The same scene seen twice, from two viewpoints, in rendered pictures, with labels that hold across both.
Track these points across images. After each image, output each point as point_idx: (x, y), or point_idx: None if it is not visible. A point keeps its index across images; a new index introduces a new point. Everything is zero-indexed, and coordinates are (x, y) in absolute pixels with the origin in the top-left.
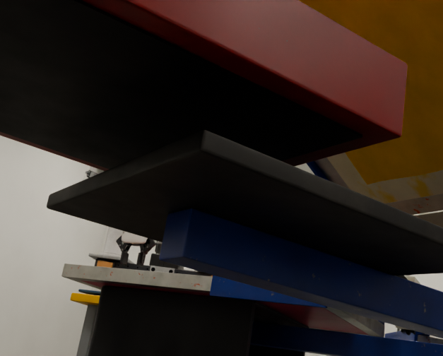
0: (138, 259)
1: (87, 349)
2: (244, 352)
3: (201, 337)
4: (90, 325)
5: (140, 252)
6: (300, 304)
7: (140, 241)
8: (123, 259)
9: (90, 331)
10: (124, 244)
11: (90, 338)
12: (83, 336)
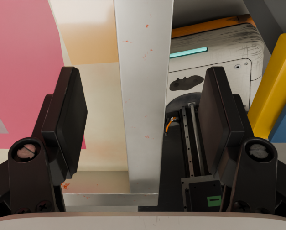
0: (55, 87)
1: (263, 6)
2: None
3: None
4: None
5: (52, 148)
6: None
7: (10, 224)
8: (208, 100)
9: (279, 24)
10: (252, 196)
11: (272, 17)
12: None
